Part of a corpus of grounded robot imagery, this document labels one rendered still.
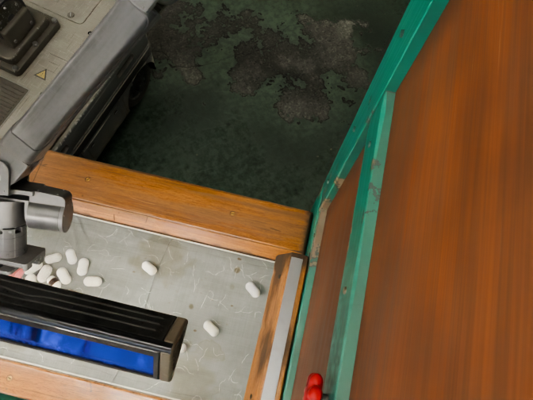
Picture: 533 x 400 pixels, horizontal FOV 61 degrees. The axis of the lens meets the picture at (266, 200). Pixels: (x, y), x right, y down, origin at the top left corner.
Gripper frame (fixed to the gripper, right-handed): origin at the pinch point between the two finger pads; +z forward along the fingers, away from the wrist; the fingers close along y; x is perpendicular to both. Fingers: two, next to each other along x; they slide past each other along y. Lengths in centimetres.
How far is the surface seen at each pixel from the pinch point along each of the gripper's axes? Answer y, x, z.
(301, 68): 43, 140, -40
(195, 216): 28.1, 19.0, -14.2
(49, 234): -0.6, 14.7, -5.4
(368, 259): 53, -29, -35
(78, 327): 24.0, -24.3, -16.5
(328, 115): 59, 127, -24
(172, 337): 34.9, -22.7, -16.6
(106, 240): 11.1, 15.5, -6.2
